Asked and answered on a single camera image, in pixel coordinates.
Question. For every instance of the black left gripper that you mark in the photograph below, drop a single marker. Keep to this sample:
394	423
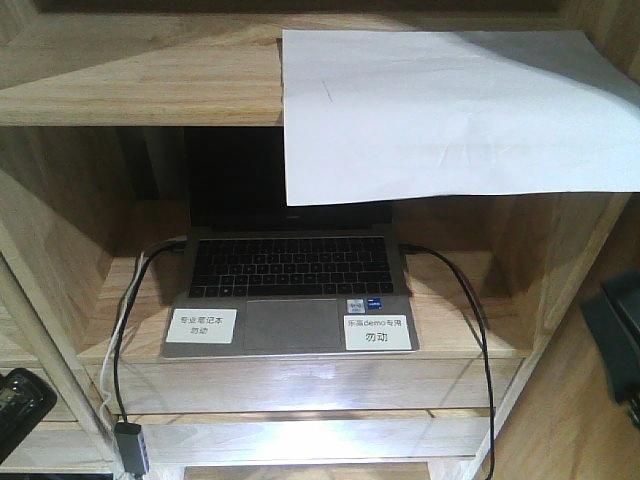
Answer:
25	400

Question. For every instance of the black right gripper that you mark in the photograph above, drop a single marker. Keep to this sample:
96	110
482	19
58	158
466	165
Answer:
612	317

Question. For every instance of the white paper sheet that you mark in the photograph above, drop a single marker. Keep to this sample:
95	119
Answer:
394	115

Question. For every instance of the grey usb hub adapter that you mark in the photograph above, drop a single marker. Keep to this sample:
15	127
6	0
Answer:
132	448

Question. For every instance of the wooden shelf unit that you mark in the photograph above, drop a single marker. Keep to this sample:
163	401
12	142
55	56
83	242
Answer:
82	83

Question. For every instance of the silver open laptop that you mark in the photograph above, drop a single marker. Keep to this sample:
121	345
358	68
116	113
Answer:
266	278

